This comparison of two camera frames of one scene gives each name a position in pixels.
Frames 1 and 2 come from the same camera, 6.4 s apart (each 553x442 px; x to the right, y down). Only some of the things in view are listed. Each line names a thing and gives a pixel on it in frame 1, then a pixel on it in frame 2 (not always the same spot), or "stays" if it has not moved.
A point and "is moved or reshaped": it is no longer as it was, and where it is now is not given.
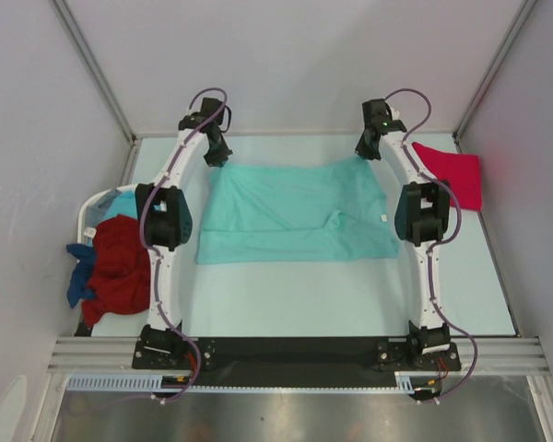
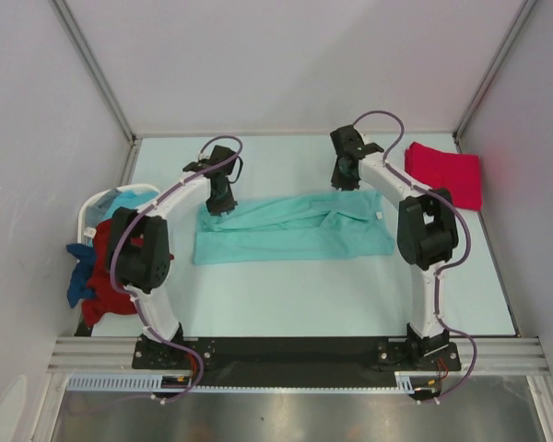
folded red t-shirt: x=460 y=170 stays
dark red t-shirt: x=121 y=274 stays
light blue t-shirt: x=124 y=204 stays
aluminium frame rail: x=96 y=354 stays
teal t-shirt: x=296 y=212 is moved or reshaped
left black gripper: x=219 y=159 -> x=216 y=209
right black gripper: x=364 y=152 -> x=339 y=181
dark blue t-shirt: x=77 y=287 stays
